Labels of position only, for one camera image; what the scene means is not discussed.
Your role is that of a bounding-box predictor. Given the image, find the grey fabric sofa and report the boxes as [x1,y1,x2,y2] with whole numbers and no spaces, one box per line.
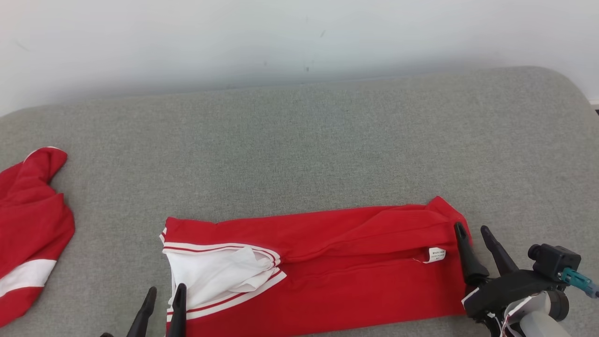
[0,66,599,337]

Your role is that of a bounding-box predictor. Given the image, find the red basketball jersey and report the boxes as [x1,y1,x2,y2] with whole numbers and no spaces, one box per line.
[159,196,473,337]

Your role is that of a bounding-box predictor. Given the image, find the red shorts with white stripe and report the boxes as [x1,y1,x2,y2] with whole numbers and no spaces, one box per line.
[0,147,76,329]

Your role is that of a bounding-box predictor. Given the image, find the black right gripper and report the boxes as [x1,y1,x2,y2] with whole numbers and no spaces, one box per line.
[453,221,566,321]

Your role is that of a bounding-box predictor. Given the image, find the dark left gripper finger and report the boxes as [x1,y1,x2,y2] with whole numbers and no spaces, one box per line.
[126,286,158,337]
[166,283,188,337]

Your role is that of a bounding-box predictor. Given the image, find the teal right camera connector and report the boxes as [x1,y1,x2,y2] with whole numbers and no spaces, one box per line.
[559,267,599,300]

